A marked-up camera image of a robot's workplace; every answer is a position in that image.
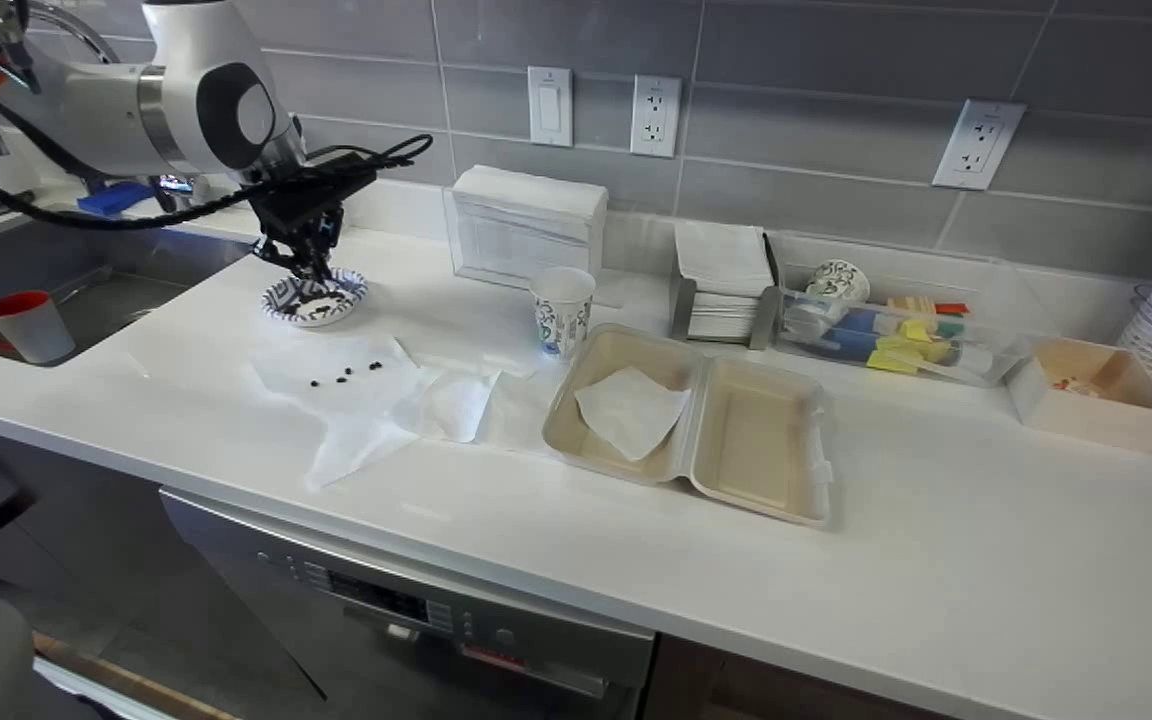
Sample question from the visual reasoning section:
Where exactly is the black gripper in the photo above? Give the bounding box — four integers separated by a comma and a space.
253, 134, 431, 291

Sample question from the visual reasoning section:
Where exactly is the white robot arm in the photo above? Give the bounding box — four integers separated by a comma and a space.
0, 0, 431, 306

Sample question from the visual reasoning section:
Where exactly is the blue patterned paper bowl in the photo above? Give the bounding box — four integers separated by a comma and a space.
266, 271, 369, 329

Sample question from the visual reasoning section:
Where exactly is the white napkin stack dispenser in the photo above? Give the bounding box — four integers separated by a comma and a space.
449, 165, 610, 288

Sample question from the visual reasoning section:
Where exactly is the steel kitchen sink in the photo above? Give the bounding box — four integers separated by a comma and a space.
0, 221, 250, 352

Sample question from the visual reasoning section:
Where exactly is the patterned paper cup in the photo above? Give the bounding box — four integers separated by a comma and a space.
534, 270, 598, 357

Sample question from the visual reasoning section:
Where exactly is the red cup in sink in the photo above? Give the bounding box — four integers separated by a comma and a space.
0, 288, 76, 364

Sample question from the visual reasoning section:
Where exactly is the white napkin in container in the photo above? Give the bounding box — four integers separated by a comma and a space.
578, 370, 688, 459

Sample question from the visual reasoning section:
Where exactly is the stainless dishwasher front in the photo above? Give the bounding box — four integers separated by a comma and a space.
162, 491, 658, 720

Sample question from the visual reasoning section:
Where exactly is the metal napkin holder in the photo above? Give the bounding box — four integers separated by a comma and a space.
668, 221, 780, 349

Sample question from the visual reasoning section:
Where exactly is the beige clamshell takeout container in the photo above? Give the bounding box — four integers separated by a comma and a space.
546, 326, 836, 527

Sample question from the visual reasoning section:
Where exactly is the clear tray of condiment packets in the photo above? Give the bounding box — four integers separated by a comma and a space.
773, 261, 1016, 385

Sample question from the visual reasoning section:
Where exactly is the white light switch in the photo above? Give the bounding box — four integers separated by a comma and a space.
528, 64, 571, 149

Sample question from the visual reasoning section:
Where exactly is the white wall outlet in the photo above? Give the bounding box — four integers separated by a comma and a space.
933, 101, 1026, 193
630, 78, 682, 156

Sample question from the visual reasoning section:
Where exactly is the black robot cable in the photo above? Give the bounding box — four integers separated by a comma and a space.
0, 93, 271, 231

